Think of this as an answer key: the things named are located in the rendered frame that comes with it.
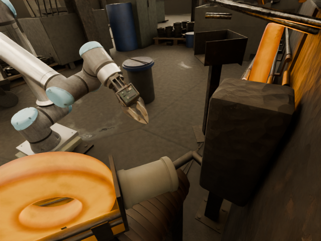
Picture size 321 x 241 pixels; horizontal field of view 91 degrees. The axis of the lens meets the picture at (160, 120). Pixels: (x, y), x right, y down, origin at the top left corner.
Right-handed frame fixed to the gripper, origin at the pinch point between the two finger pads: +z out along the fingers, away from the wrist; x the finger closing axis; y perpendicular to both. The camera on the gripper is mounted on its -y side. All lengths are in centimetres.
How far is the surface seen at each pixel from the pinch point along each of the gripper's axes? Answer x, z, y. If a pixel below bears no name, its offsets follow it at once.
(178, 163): -3.7, 15.5, 24.1
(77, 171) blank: -16.1, 4.2, 42.5
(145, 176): -10.8, 10.6, 36.7
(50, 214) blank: -24.5, 6.2, 35.6
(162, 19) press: 430, -379, -547
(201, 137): 36, 32, -56
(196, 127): 41, 24, -65
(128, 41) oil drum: 120, -191, -256
